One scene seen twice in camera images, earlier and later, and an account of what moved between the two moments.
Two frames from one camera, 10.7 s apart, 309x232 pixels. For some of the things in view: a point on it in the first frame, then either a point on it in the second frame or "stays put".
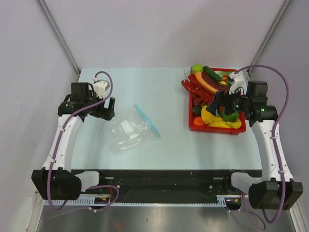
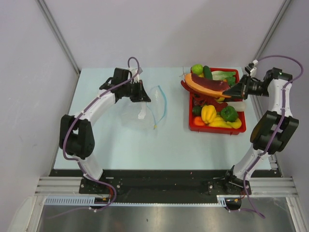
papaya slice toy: x=198 y=77 to x=189 y=83
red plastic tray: x=213 y=108 stays put
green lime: x=197 y=67 stays put
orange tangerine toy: x=198 y=121 stays put
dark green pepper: x=197 y=110 stays put
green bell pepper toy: x=231 y=117 stays put
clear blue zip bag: x=130 y=130 to x=155 y=110
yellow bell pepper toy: x=207 y=117 stays put
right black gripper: x=214 y=107 to x=240 y=88
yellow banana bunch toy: x=217 y=122 stays put
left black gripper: x=108 y=112 to x=141 y=95
